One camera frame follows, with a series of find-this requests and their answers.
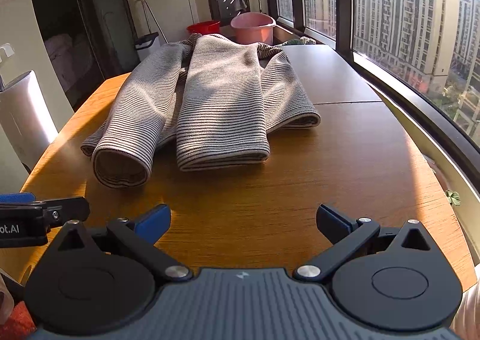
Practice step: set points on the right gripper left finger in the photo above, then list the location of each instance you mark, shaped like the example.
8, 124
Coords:
135, 239

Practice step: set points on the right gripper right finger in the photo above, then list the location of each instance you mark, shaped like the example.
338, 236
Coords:
348, 237

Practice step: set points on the red plastic bucket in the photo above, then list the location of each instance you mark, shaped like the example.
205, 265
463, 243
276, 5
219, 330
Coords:
205, 28

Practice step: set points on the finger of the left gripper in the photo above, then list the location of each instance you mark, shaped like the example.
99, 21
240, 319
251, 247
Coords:
57, 212

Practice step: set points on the broom with thin handle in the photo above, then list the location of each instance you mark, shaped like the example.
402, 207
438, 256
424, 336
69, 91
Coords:
155, 21

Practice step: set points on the white trash bin black lid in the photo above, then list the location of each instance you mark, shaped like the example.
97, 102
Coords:
147, 45

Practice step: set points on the pink plastic bucket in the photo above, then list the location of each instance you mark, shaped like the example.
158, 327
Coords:
251, 27

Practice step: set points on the green crumpled cloth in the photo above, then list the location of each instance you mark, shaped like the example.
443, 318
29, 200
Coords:
302, 41

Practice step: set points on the grey striped knit garment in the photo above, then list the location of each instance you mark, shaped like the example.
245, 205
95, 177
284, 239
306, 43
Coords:
215, 99

